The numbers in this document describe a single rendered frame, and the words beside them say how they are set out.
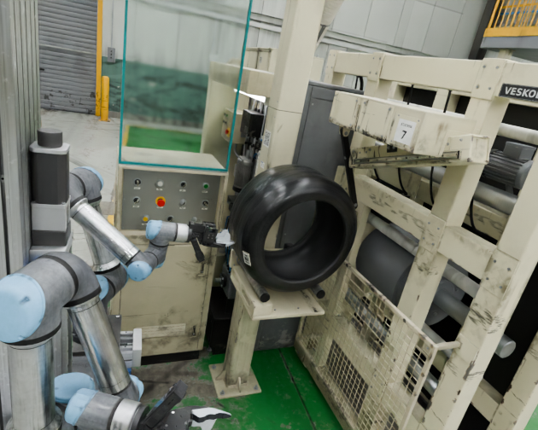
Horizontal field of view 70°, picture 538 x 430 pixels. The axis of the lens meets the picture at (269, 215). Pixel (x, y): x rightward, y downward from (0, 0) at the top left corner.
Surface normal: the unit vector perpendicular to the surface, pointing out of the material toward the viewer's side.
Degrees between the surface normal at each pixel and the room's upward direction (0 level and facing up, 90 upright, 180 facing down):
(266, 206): 65
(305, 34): 90
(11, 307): 82
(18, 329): 83
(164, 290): 91
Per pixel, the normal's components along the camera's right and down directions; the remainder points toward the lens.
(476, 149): 0.39, 0.09
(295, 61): 0.35, 0.39
